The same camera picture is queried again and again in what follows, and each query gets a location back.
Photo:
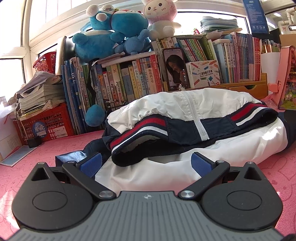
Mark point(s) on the navy and white jacket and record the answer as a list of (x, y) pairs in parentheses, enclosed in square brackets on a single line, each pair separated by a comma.
[(175, 106)]

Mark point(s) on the black model bicycle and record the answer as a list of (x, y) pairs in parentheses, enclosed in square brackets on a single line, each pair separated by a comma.
[(115, 104)]

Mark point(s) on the red mesh basket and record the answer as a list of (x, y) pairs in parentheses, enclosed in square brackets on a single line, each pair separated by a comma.
[(46, 62)]

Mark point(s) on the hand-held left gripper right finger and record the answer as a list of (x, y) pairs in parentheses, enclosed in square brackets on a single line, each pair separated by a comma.
[(201, 164)]

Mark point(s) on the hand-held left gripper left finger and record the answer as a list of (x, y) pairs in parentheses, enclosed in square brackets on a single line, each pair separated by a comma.
[(92, 163)]

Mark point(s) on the black smartphone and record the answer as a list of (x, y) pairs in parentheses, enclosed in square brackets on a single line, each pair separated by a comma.
[(175, 69)]

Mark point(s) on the small blue plush toy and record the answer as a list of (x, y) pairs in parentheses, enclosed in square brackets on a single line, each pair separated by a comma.
[(134, 42)]

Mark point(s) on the wooden desk organizer with drawers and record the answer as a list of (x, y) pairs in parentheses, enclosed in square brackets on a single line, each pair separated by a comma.
[(242, 88)]

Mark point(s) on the pink toy house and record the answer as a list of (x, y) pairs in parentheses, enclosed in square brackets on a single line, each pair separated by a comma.
[(286, 81)]

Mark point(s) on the pile of papers on books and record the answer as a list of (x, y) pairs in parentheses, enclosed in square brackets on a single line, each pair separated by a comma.
[(218, 23)]

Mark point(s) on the blue bordered notebook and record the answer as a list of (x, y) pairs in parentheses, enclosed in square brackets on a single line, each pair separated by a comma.
[(16, 157)]

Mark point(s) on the grey curved panel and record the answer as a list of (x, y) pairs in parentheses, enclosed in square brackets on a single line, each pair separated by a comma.
[(63, 55)]

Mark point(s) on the white cardboard box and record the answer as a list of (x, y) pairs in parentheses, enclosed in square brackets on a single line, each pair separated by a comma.
[(9, 132)]

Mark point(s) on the brown cardboard box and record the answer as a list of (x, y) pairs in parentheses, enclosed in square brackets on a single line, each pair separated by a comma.
[(288, 40)]

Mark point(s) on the stack of paper booklets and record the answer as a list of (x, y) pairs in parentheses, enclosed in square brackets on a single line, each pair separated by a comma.
[(39, 95)]

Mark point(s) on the pink printed mat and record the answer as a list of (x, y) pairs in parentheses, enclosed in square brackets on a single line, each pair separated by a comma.
[(34, 162)]

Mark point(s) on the red plastic crate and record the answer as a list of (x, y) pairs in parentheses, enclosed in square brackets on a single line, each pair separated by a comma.
[(50, 125)]

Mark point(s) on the row of tall books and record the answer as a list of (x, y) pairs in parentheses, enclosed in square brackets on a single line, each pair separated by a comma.
[(120, 81)]

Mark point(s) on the pink and white plush bunny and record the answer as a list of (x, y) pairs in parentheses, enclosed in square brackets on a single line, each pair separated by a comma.
[(159, 16)]

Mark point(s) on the blue standing sign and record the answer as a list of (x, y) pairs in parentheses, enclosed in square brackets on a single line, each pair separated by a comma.
[(255, 16)]

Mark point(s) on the large blue plush toy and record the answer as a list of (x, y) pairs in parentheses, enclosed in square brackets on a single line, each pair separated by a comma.
[(106, 25)]

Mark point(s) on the small black box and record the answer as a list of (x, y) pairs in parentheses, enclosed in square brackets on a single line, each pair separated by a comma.
[(34, 142)]

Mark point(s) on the white paper cylinder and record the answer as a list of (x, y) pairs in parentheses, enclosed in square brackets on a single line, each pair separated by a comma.
[(269, 69)]

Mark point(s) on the white pencil-print box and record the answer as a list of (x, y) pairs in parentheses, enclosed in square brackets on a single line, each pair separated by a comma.
[(203, 74)]

